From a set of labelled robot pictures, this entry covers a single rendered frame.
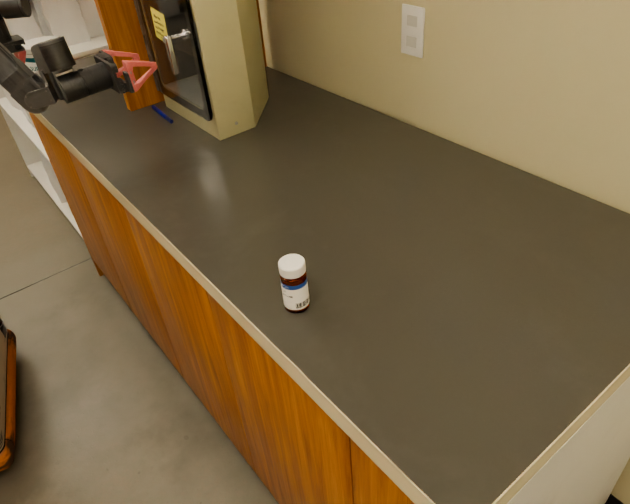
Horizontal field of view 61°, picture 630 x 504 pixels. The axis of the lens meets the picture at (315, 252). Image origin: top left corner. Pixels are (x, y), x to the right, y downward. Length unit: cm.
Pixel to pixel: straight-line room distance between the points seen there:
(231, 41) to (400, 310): 81
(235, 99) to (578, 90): 79
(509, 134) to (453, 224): 31
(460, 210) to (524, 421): 48
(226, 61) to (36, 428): 143
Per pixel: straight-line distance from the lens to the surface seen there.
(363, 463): 88
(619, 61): 113
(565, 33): 117
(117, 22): 167
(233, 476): 182
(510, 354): 84
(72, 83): 129
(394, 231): 104
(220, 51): 138
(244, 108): 145
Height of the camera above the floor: 156
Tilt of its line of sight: 38 degrees down
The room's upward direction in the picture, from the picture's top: 5 degrees counter-clockwise
